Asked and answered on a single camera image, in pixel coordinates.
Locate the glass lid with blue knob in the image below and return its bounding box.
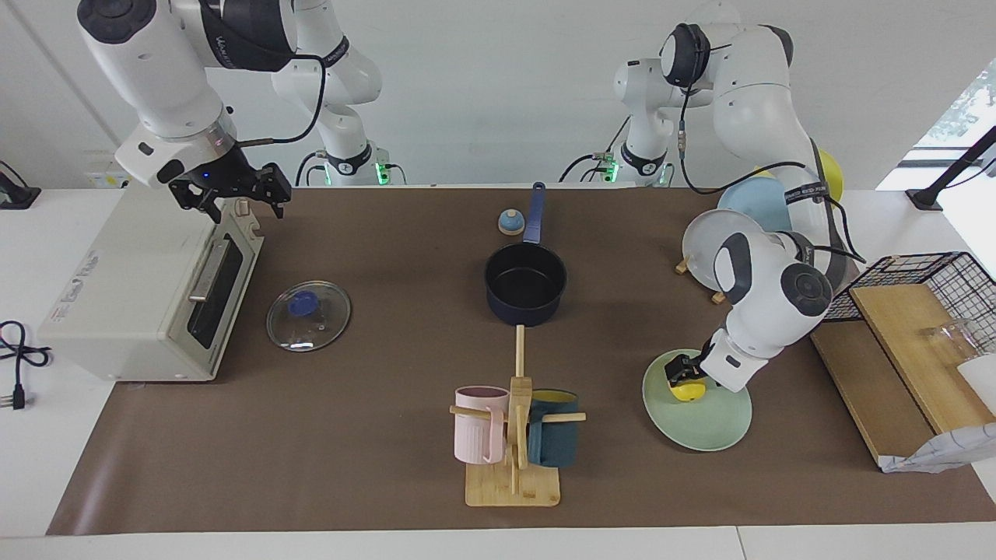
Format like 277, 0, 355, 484
266, 280, 352, 352

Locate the mint green plate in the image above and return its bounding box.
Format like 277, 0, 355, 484
643, 348, 753, 452

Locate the wooden plate rack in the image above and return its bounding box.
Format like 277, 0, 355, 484
675, 257, 729, 304

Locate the grey plate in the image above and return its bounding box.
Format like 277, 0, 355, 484
682, 208, 767, 289

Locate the light blue plate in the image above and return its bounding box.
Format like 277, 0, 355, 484
717, 177, 796, 233

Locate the yellow plate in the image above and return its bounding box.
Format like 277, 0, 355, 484
753, 148, 844, 205

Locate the white toaster oven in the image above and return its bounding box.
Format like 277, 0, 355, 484
37, 177, 265, 382

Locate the dark teal mug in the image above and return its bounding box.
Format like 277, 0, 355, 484
528, 389, 580, 468

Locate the dark blue saucepan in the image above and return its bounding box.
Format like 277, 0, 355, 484
484, 182, 569, 326

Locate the brown wooden base board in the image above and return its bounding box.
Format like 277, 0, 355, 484
809, 320, 938, 467

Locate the wooden mug tree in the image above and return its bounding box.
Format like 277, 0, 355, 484
450, 325, 586, 508

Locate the pink ribbed mug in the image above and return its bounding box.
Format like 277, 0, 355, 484
454, 386, 510, 465

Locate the brown table mat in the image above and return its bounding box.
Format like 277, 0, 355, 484
47, 187, 996, 536

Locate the light wooden shelf board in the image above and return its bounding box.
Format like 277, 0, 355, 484
848, 284, 996, 435

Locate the clear glass cup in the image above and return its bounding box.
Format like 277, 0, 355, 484
922, 317, 985, 362

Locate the white crumpled paper bag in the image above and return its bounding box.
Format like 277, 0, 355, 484
879, 422, 996, 474

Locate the white cup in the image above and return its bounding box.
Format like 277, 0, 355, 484
957, 354, 996, 413

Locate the black clamp stand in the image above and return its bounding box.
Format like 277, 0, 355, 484
907, 126, 996, 211

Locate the white wall socket box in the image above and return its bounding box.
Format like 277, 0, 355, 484
84, 152, 137, 189

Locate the black desk mount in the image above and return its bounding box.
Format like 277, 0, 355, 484
0, 159, 41, 209

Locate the black power cable with plug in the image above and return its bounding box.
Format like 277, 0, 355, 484
0, 320, 54, 411

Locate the black wire basket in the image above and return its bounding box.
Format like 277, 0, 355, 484
825, 251, 996, 355

